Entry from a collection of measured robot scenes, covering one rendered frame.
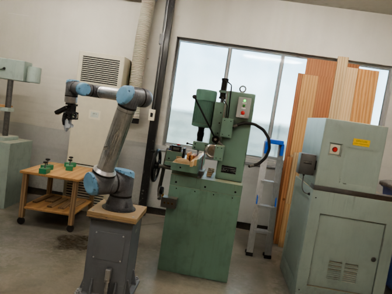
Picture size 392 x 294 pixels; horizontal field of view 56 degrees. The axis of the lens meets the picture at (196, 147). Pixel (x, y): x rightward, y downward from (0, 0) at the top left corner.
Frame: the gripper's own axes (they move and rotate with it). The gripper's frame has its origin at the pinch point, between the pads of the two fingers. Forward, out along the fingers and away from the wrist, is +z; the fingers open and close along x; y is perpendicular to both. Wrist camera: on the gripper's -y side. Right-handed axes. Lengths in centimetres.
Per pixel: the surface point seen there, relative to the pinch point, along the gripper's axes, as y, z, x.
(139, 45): -33, -85, 153
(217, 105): 93, -33, 66
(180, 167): 79, 18, 40
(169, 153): 60, 13, 60
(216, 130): 95, -12, 66
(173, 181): 73, 31, 44
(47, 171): -60, 52, 56
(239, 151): 117, 1, 66
